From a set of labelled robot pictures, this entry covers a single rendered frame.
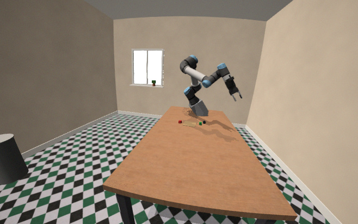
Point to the tan square mat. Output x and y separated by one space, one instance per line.
188 123

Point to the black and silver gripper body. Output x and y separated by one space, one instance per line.
230 84

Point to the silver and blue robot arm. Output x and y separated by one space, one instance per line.
188 66

